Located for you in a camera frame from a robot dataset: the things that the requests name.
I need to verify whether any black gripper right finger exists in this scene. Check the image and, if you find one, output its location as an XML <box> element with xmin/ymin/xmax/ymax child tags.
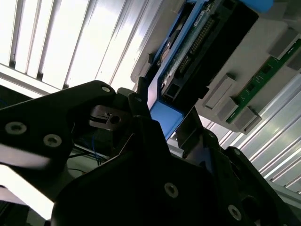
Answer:
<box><xmin>176</xmin><ymin>107</ymin><xmax>294</xmax><ymax>226</ymax></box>

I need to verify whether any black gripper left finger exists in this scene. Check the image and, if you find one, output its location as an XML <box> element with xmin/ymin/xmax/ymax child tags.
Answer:
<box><xmin>0</xmin><ymin>76</ymin><xmax>183</xmax><ymax>206</ymax></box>

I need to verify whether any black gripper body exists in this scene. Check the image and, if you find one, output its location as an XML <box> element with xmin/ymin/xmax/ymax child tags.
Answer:
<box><xmin>50</xmin><ymin>150</ymin><xmax>224</xmax><ymax>226</ymax></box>

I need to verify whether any hard disk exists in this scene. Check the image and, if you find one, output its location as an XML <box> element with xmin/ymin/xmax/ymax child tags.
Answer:
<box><xmin>148</xmin><ymin>0</ymin><xmax>275</xmax><ymax>142</ymax></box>

